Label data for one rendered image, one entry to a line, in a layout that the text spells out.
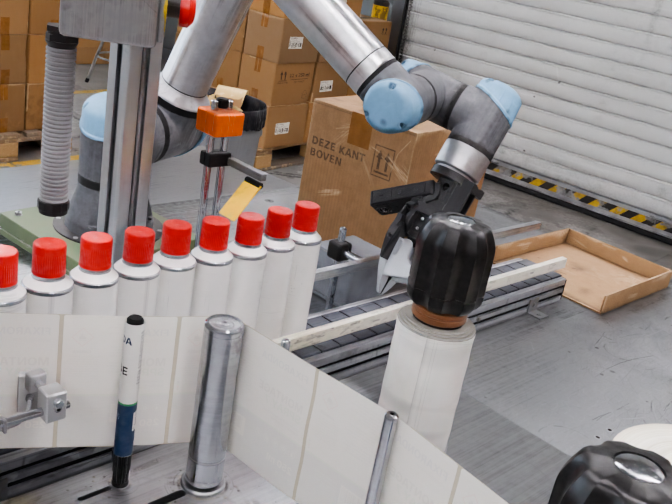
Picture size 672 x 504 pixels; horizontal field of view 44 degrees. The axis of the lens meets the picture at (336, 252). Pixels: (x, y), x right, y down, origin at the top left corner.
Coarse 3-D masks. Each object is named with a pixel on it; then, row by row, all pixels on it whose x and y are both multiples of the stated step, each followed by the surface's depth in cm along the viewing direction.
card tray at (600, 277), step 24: (528, 240) 184; (552, 240) 192; (576, 240) 195; (576, 264) 184; (600, 264) 187; (624, 264) 187; (648, 264) 183; (576, 288) 170; (600, 288) 173; (624, 288) 165; (648, 288) 173; (600, 312) 160
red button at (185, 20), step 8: (168, 0) 85; (176, 0) 85; (184, 0) 85; (192, 0) 85; (168, 8) 85; (176, 8) 85; (184, 8) 85; (192, 8) 85; (168, 16) 86; (176, 16) 86; (184, 16) 85; (192, 16) 86; (184, 24) 86
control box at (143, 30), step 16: (64, 0) 81; (80, 0) 81; (96, 0) 81; (112, 0) 82; (128, 0) 82; (144, 0) 82; (160, 0) 83; (64, 16) 82; (80, 16) 82; (96, 16) 82; (112, 16) 82; (128, 16) 82; (144, 16) 83; (160, 16) 84; (64, 32) 82; (80, 32) 82; (96, 32) 83; (112, 32) 83; (128, 32) 83; (144, 32) 83; (160, 32) 84
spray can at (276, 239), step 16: (272, 208) 107; (288, 208) 108; (272, 224) 106; (288, 224) 107; (272, 240) 107; (288, 240) 108; (272, 256) 107; (288, 256) 107; (272, 272) 107; (288, 272) 109; (272, 288) 108; (272, 304) 109; (272, 320) 110; (272, 336) 111
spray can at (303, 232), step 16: (304, 208) 109; (304, 224) 110; (304, 240) 110; (320, 240) 112; (304, 256) 111; (304, 272) 112; (288, 288) 113; (304, 288) 113; (288, 304) 113; (304, 304) 114; (288, 320) 114; (304, 320) 116
